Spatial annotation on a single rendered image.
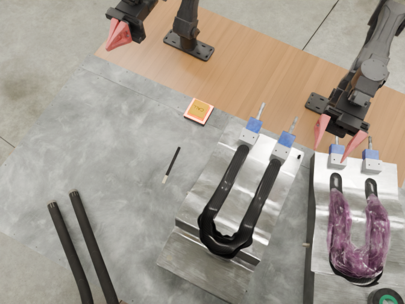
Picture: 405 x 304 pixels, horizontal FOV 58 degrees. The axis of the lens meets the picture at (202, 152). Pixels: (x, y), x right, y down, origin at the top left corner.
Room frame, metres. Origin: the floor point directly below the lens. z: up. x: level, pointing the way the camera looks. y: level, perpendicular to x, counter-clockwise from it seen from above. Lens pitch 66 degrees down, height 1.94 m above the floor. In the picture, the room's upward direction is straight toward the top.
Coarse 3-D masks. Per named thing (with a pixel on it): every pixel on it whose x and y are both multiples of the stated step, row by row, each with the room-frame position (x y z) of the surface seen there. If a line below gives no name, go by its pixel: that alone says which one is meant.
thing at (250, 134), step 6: (258, 114) 0.57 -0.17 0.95; (252, 120) 0.55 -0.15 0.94; (258, 120) 0.55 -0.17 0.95; (246, 126) 0.53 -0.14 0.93; (252, 126) 0.53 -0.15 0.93; (258, 126) 0.53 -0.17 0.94; (246, 132) 0.51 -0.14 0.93; (252, 132) 0.51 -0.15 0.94; (258, 132) 0.52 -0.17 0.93; (240, 138) 0.50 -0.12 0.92; (246, 138) 0.50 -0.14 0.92; (252, 138) 0.49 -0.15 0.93; (252, 144) 0.48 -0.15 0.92
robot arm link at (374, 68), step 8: (376, 56) 0.51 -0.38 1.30; (352, 64) 0.57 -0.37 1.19; (368, 64) 0.49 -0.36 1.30; (376, 64) 0.49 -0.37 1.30; (384, 64) 0.49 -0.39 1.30; (352, 72) 0.53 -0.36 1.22; (360, 72) 0.48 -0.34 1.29; (368, 72) 0.47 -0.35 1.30; (376, 72) 0.47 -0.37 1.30; (384, 72) 0.47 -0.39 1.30; (352, 80) 0.49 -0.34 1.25; (376, 80) 0.45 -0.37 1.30; (384, 80) 0.51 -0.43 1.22
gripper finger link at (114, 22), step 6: (114, 18) 0.68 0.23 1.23; (114, 24) 0.67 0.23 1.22; (114, 30) 0.65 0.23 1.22; (132, 30) 0.68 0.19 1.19; (108, 36) 0.64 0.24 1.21; (120, 36) 0.67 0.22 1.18; (132, 36) 0.67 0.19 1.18; (138, 36) 0.67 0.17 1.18; (114, 42) 0.64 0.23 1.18; (138, 42) 0.66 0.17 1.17
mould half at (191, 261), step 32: (224, 160) 0.44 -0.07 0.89; (256, 160) 0.44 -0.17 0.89; (288, 160) 0.44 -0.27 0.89; (192, 192) 0.32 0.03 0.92; (192, 224) 0.23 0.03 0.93; (224, 224) 0.23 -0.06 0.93; (256, 224) 0.23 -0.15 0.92; (160, 256) 0.15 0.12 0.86; (192, 256) 0.15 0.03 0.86; (256, 256) 0.14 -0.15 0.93; (224, 288) 0.06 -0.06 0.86
